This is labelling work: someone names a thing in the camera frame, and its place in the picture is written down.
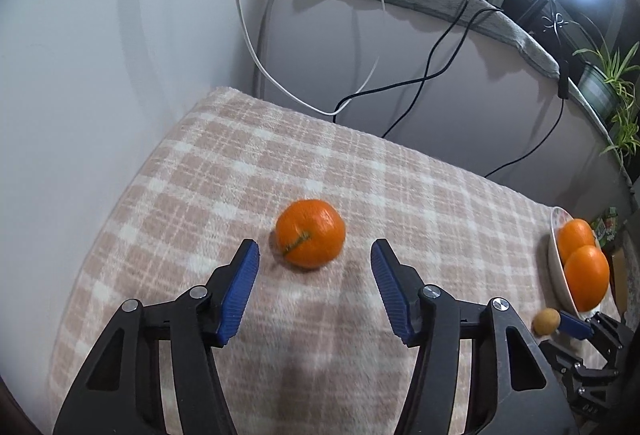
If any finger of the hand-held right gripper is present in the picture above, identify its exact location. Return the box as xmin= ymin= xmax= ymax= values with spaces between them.
xmin=539 ymin=339 xmax=584 ymax=374
xmin=560 ymin=311 xmax=634 ymax=367

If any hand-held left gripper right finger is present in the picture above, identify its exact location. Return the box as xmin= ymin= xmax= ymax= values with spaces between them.
xmin=370 ymin=239 xmax=581 ymax=435

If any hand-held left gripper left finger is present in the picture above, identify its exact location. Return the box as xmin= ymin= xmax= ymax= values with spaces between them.
xmin=52 ymin=239 xmax=261 ymax=435

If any brown longan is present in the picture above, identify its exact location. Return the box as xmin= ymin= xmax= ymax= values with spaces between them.
xmin=532 ymin=308 xmax=561 ymax=337

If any medium orange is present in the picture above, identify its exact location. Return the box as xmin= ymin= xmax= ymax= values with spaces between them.
xmin=563 ymin=245 xmax=610 ymax=312

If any floral white plate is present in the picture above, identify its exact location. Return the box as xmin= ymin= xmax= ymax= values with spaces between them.
xmin=547 ymin=206 xmax=601 ymax=321

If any small mandarin with stem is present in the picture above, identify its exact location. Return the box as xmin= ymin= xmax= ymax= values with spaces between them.
xmin=275 ymin=198 xmax=347 ymax=270

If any large orange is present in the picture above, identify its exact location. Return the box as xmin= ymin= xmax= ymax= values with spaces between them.
xmin=557 ymin=218 xmax=597 ymax=261

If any green printed box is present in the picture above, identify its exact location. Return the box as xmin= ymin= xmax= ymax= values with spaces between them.
xmin=592 ymin=207 xmax=621 ymax=248

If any plaid beige blanket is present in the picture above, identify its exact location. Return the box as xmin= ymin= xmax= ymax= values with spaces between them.
xmin=45 ymin=86 xmax=576 ymax=435

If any potted spider plant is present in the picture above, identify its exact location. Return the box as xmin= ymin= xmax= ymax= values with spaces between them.
xmin=572 ymin=40 xmax=640 ymax=176

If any black light stand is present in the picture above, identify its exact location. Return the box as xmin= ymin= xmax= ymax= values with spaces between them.
xmin=517 ymin=0 xmax=566 ymax=60

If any black cable with inline switch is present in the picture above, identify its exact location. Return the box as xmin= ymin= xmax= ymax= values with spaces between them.
xmin=484 ymin=0 xmax=573 ymax=179

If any thick white cable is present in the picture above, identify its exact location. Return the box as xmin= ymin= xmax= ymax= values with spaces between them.
xmin=226 ymin=0 xmax=382 ymax=117

